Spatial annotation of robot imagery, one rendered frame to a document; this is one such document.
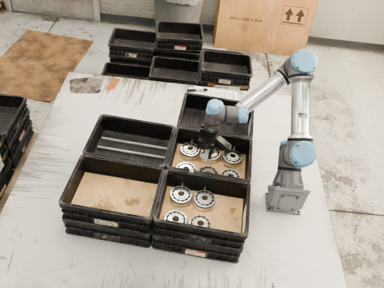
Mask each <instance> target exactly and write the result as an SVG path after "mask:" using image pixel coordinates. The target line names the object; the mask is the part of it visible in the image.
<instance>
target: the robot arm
mask: <svg viewBox="0 0 384 288"><path fill-rule="evenodd" d="M317 64H318V60H317V56H316V55H315V54H314V53H313V52H312V51H311V50H308V49H300V50H298V51H296V52H294V53H293V54H292V55H291V56H290V57H289V58H288V59H287V60H286V61H285V62H284V63H283V64H282V65H281V66H280V67H279V68H278V69H277V70H276V71H275V72H274V75H273V76H272V77H270V78H269V79H268V80H266V81H265V82H264V83H263V84H261V85H260V86H258V87H257V88H256V89H255V90H253V91H252V92H251V93H250V94H248V95H247V96H246V97H244V98H243V99H242V100H241V101H239V102H238V103H237V104H236V105H234V106H225V105H223V102H222V101H220V100H218V99H212V100H210V101H209V102H208V103H207V108H206V115H205V122H204V125H201V128H200V135H199V139H198V145H197V148H198V149H202V150H205V152H204V153H203V154H200V155H199V156H200V157H201V158H203V159H205V160H207V164H208V163H210V162H211V156H212V153H213V150H214V146H215V143H216V144H217V145H218V146H219V147H220V148H222V149H223V150H224V151H225V152H227V153H228V152H229V151H230V150H231V144H230V143H228V141H227V140H225V139H224V138H222V137H221V136H220V135H219V134H218V130H219V127H220V124H221V121H222V122H224V123H225V124H226V125H228V126H233V125H235V124H236V123H246V122H247V121H248V117H249V113H250V112H251V111H253V110H254V109H255V108H256V107H258V106H259V105H260V104H261V103H263V102H264V101H265V100H267V99H268V98H269V97H271V96H272V95H273V94H274V93H276V92H277V91H278V90H279V89H281V88H282V87H287V86H288V85H289V84H291V134H290V136H289V137H288V138H287V140H284V141H282V142H281V143H280V146H279V157H278V169H277V173H276V175H275V177H274V180H273V184H272V186H275V187H277V186H279V187H282V188H288V189H299V190H303V188H304V185H303V180H302V175H301V171H302V167H306V166H309V165H311V164H312V163H313V162H314V161H315V159H316V156H317V151H316V148H315V146H314V145H313V137H312V136H311V135H310V84H311V82H312V81H313V80H314V70H315V69H316V67H317ZM208 153H209V154H208Z"/></svg>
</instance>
